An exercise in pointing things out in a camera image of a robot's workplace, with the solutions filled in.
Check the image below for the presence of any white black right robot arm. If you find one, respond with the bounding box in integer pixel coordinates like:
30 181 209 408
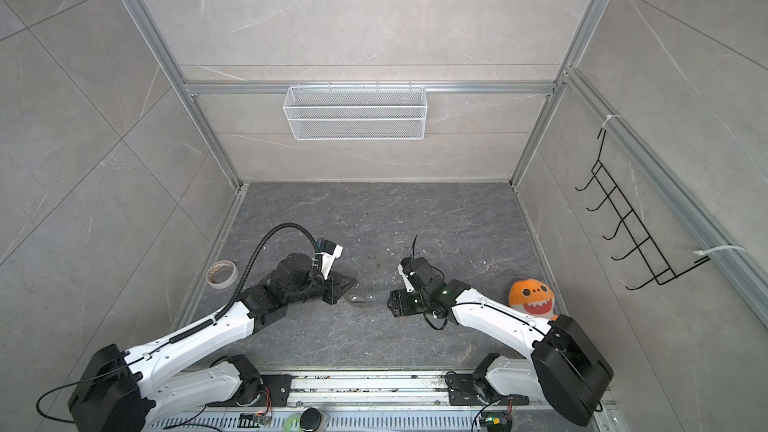
387 257 614 427

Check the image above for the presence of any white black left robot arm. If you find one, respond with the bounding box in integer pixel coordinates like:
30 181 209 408
68 253 357 431

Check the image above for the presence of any white tape roll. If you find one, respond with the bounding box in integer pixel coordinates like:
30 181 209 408
205 260 239 290

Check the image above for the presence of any orange round toy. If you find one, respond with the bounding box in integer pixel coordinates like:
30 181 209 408
508 278 557 320

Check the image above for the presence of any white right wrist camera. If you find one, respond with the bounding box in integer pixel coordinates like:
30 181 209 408
398 258 420 293

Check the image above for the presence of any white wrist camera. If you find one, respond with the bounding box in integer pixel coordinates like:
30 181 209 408
398 258 420 293
315 238 343 280

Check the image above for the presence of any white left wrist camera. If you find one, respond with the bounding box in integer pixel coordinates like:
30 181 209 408
315 238 343 280

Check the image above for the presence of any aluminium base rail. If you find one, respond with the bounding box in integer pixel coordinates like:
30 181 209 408
137 368 619 432

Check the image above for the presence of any black corrugated cable conduit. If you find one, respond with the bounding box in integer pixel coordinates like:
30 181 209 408
212 222 322 322

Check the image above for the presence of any white wire mesh basket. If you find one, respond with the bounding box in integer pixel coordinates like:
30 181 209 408
283 85 428 141

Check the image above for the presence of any black wire hook rack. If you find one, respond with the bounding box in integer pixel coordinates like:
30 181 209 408
575 129 711 291

